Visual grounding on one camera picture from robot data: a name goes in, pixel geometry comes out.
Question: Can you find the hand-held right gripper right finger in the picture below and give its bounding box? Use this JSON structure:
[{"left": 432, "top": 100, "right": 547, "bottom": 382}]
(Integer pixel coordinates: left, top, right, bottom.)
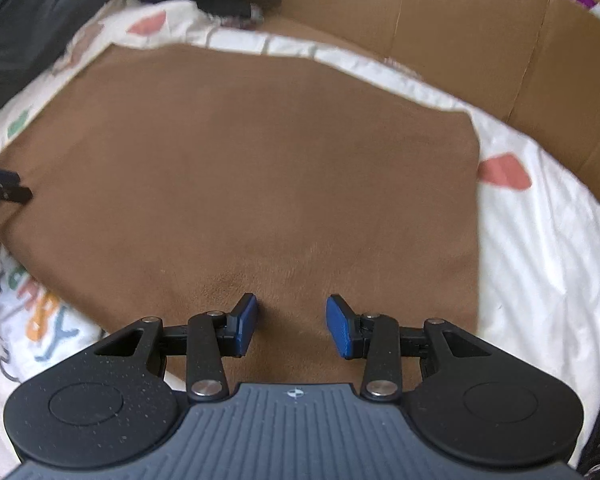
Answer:
[{"left": 326, "top": 294, "right": 496, "bottom": 403}]

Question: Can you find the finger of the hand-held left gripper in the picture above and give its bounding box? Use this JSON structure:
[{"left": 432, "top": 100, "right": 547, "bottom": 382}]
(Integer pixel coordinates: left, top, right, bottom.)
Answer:
[{"left": 0, "top": 160, "right": 33, "bottom": 209}]

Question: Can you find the dark grey pillow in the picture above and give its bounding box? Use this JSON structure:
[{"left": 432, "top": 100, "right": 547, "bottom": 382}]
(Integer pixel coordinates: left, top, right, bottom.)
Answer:
[{"left": 0, "top": 0, "right": 131, "bottom": 131}]

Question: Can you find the cream bear printed blanket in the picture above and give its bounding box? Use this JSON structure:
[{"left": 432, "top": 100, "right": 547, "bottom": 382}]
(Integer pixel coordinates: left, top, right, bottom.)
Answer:
[{"left": 0, "top": 0, "right": 600, "bottom": 480}]

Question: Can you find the flattened cardboard box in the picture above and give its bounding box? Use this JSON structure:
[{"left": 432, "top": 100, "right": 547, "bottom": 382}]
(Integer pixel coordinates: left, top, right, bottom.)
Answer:
[{"left": 245, "top": 0, "right": 600, "bottom": 181}]

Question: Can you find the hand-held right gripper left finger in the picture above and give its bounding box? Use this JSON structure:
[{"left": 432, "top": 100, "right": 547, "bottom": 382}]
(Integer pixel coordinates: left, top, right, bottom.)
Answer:
[{"left": 94, "top": 292, "right": 258, "bottom": 403}]

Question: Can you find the brown printed t-shirt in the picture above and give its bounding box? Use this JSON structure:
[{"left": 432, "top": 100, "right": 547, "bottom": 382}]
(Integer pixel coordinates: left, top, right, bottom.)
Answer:
[{"left": 0, "top": 42, "right": 483, "bottom": 391}]

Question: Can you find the small black cloth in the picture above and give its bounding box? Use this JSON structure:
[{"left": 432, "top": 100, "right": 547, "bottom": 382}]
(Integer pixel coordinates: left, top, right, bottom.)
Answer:
[{"left": 200, "top": 0, "right": 266, "bottom": 26}]

